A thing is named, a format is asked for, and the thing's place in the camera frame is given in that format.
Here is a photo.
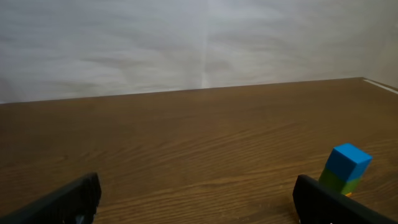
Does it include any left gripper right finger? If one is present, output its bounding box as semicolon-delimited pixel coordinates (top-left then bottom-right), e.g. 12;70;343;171
292;174;398;224

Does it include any green cube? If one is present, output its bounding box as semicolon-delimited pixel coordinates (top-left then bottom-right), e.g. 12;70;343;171
318;167;362;196

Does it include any blue cube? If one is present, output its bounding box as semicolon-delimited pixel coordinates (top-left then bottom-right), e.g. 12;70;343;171
325;142;373;183

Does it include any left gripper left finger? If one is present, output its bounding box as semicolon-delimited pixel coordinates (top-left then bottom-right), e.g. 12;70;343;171
0;172;103;224

